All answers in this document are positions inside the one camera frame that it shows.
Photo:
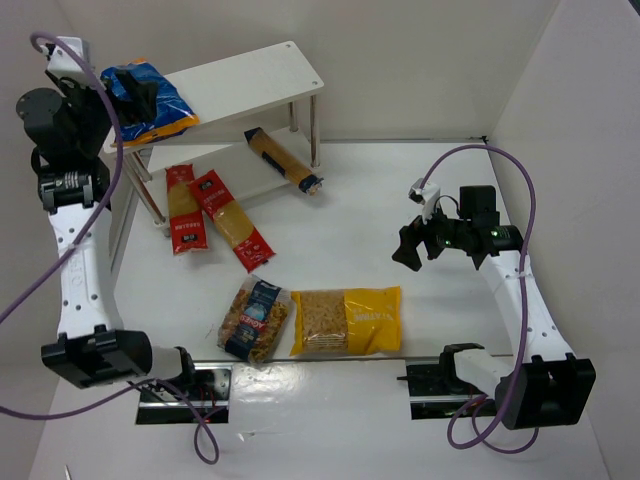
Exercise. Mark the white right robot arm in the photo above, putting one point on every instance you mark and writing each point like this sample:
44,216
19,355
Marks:
547,385

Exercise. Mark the yellow pasta bag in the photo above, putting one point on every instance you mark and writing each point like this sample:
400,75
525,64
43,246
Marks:
358,321

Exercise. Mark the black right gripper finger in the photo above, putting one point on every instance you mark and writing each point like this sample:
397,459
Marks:
407,252
436,239

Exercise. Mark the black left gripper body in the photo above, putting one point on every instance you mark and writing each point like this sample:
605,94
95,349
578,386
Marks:
110,100

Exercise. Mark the blue and orange pasta bag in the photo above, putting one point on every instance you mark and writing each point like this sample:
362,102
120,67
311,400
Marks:
174,115

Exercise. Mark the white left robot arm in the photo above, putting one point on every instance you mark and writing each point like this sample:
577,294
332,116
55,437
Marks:
92,346

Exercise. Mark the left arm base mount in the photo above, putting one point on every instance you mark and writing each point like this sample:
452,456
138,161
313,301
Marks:
209,395

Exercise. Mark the red spaghetti pack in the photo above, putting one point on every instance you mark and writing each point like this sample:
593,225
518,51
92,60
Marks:
187,228
231,221

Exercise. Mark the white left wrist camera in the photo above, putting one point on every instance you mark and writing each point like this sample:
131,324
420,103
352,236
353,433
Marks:
61,64

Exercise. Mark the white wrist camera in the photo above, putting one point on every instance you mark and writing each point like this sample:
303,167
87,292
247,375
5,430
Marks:
61,64
425,194

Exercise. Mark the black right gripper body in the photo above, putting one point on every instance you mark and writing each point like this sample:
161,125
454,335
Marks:
430,238

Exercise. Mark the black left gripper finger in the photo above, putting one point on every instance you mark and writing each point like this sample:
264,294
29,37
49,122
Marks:
126,84
140,108

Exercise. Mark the tricolour fusilli pasta bag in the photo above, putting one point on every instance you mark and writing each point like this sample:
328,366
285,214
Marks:
253,322

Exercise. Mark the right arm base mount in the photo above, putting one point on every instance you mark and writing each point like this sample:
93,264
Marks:
431,396

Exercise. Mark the spaghetti pack with blue label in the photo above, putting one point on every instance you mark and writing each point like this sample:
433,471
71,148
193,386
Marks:
284,162

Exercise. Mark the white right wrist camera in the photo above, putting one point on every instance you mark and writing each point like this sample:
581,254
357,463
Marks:
425,194

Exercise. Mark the white two-tier shelf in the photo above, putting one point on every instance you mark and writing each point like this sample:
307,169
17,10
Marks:
228,95

